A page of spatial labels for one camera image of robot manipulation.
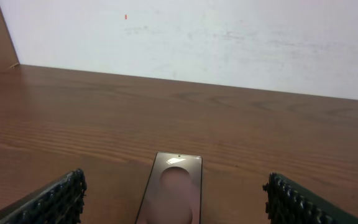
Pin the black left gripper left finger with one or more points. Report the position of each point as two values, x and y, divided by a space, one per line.
59 202

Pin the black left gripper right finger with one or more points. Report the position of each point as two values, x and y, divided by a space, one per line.
291 203

